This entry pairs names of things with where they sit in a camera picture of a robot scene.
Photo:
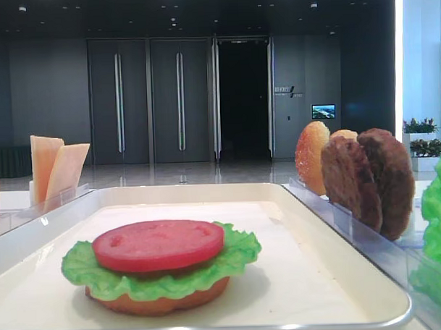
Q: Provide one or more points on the red tomato slice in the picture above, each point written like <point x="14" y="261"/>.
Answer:
<point x="159" y="245"/>

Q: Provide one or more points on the brown meat patty left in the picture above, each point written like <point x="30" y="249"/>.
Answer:
<point x="349" y="181"/>

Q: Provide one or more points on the brown meat patty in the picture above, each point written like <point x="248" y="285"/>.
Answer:
<point x="392" y="172"/>
<point x="349" y="181"/>

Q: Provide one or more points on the tan bread slice behind patties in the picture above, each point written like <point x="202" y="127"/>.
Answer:
<point x="347" y="134"/>

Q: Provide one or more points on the orange cheese slice front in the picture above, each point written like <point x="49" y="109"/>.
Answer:
<point x="65" y="174"/>

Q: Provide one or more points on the orange cheese slice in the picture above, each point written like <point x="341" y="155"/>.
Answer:
<point x="43" y="155"/>
<point x="65" y="174"/>

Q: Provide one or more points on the green lettuce leaf on bun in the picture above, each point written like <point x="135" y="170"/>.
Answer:
<point x="80" y="267"/>

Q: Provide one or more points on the brown meat patty right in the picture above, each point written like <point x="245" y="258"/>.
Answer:
<point x="392" y="172"/>

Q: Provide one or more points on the orange cheese slice rear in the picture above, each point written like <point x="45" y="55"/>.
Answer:
<point x="43" y="155"/>

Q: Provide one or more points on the green lettuce in rack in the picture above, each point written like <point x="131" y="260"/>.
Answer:
<point x="440" y="222"/>

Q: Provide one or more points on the glazed bun slice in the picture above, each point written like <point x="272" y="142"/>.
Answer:
<point x="308" y="155"/>

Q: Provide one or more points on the open glass doorway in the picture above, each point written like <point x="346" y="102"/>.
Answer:
<point x="243" y="100"/>

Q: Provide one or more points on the dark double door middle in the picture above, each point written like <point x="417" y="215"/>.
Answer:
<point x="180" y="99"/>

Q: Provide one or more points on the dark double door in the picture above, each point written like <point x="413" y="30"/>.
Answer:
<point x="119" y="101"/>
<point x="180" y="99"/>

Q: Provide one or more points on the brown bottom bun slice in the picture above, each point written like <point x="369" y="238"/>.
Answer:
<point x="163" y="306"/>

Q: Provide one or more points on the dark double door left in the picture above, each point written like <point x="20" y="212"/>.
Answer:
<point x="119" y="101"/>

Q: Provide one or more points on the white plastic tray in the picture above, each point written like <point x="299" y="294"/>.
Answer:
<point x="307" y="276"/>

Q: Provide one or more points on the upper flower planter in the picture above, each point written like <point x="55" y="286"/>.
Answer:
<point x="414" y="129"/>

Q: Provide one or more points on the flower planter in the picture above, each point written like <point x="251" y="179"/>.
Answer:
<point x="414" y="129"/>
<point x="425" y="154"/>

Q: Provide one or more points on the lower flower planter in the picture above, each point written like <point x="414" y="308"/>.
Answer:
<point x="425" y="154"/>

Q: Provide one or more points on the clear acrylic left rack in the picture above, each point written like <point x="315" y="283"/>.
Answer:
<point x="17" y="209"/>

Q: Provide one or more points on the clear acrylic rack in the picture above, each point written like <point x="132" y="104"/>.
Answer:
<point x="17" y="209"/>
<point x="403" y="260"/>

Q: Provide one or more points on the clear acrylic right rack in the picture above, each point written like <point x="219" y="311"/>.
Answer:
<point x="403" y="260"/>

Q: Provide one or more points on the wall sign lettering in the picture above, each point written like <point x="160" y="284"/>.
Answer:
<point x="288" y="91"/>

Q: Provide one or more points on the wall display screen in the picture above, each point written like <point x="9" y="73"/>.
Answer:
<point x="323" y="111"/>

